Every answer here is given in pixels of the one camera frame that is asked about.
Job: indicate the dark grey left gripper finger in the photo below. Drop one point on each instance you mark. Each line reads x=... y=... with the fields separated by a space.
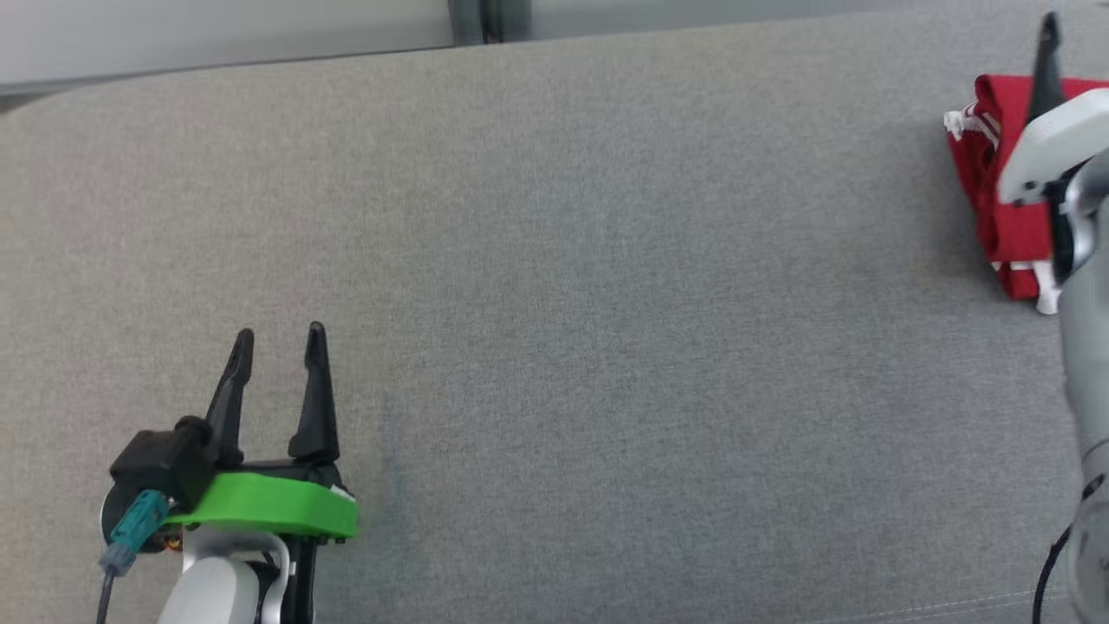
x=316 y=416
x=232 y=399

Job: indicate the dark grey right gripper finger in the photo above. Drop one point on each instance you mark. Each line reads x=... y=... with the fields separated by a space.
x=1047 y=78

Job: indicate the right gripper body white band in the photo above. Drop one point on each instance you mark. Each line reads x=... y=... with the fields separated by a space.
x=1057 y=139

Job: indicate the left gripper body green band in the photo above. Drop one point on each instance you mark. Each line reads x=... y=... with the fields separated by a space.
x=269 y=507

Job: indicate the red shorts with white stripe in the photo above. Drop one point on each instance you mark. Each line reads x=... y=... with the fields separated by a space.
x=996 y=173

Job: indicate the grey metal partition post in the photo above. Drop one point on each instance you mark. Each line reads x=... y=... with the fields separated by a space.
x=466 y=19
x=509 y=17

